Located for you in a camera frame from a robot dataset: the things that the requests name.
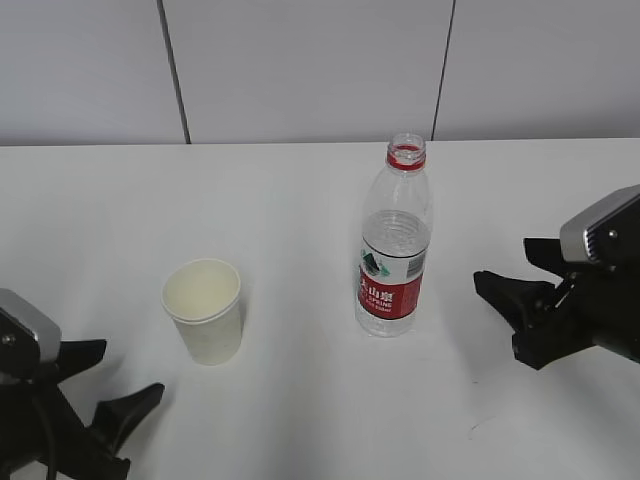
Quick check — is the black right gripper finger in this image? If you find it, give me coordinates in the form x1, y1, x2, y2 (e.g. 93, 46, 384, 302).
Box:
523, 238, 570, 279
473, 270, 568, 333

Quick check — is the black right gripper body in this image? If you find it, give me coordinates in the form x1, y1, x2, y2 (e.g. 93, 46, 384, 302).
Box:
512, 274, 639, 370

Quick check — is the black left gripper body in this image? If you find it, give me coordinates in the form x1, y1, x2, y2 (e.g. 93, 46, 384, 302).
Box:
1, 364, 131, 479

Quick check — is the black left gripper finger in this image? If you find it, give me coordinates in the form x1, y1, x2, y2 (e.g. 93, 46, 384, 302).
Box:
53, 339, 107, 384
89, 383, 165, 462

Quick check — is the white paper cup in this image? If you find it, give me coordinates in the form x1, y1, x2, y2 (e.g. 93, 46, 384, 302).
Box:
161, 258, 243, 366

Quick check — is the Nongfu Spring water bottle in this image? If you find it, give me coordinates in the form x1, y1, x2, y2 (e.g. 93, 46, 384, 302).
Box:
356, 133, 433, 338

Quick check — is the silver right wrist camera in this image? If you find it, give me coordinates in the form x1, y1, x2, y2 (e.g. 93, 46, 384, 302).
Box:
559, 185, 639, 266

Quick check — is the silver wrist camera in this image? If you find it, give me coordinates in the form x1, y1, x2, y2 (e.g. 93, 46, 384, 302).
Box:
1, 288, 61, 385
559, 185, 639, 266

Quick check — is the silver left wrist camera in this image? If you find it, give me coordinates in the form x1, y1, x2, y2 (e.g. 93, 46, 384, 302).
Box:
1, 288, 61, 385

